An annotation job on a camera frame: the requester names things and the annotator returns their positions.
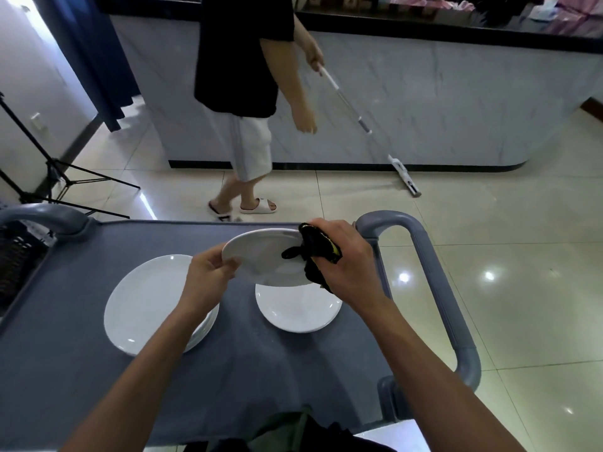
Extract black mesh basket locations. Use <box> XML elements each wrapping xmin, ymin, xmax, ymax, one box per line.
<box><xmin>0</xmin><ymin>220</ymin><xmax>58</xmax><ymax>317</ymax></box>

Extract white slipper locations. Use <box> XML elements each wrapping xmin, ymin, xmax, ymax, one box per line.
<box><xmin>208</xmin><ymin>200</ymin><xmax>235</xmax><ymax>223</ymax></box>
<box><xmin>240</xmin><ymin>198</ymin><xmax>278</xmax><ymax>215</ymax></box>

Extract grey plastic service cart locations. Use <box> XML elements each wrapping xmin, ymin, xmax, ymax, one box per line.
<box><xmin>0</xmin><ymin>204</ymin><xmax>482</xmax><ymax>452</ymax></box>

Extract black tripod stand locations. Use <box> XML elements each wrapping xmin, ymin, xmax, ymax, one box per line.
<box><xmin>0</xmin><ymin>91</ymin><xmax>141</xmax><ymax>220</ymax></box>

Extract white tissue pack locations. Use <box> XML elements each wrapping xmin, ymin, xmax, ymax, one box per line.
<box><xmin>528</xmin><ymin>0</ymin><xmax>563</xmax><ymax>21</ymax></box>

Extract stack of white plates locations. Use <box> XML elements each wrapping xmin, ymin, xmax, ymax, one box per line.
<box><xmin>104</xmin><ymin>254</ymin><xmax>221</xmax><ymax>357</ymax></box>

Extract white flat mop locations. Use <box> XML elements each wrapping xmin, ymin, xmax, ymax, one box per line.
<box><xmin>315</xmin><ymin>61</ymin><xmax>422</xmax><ymax>199</ymax></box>

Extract dark blue curtain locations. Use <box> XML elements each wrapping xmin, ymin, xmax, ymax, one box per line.
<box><xmin>43</xmin><ymin>0</ymin><xmax>142</xmax><ymax>133</ymax></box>

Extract black cleaning cloth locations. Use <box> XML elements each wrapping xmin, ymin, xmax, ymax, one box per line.
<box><xmin>281</xmin><ymin>223</ymin><xmax>343</xmax><ymax>293</ymax></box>

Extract person's right hand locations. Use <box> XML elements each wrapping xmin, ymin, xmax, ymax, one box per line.
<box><xmin>308</xmin><ymin>219</ymin><xmax>393</xmax><ymax>319</ymax></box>

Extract person's left hand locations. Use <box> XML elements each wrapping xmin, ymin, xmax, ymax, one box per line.
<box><xmin>181</xmin><ymin>244</ymin><xmax>242</xmax><ymax>321</ymax></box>

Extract pink wrapped items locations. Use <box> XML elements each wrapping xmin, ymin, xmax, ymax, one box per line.
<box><xmin>389</xmin><ymin>0</ymin><xmax>476</xmax><ymax>13</ymax></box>

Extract person's left forearm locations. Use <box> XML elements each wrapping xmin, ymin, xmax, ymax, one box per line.
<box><xmin>59</xmin><ymin>296</ymin><xmax>222</xmax><ymax>452</ymax></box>

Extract person's right forearm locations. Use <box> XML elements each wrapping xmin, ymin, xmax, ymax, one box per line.
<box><xmin>348</xmin><ymin>296</ymin><xmax>529</xmax><ymax>452</ymax></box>

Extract person's dark clothing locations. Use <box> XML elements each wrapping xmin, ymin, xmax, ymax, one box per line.
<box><xmin>183</xmin><ymin>408</ymin><xmax>397</xmax><ymax>452</ymax></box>

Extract marble counter with black top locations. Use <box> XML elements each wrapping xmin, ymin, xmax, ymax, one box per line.
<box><xmin>105</xmin><ymin>0</ymin><xmax>603</xmax><ymax>173</ymax></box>

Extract white round plate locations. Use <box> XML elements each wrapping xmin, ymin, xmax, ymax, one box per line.
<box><xmin>255</xmin><ymin>280</ymin><xmax>344</xmax><ymax>334</ymax></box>
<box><xmin>221</xmin><ymin>228</ymin><xmax>308</xmax><ymax>288</ymax></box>

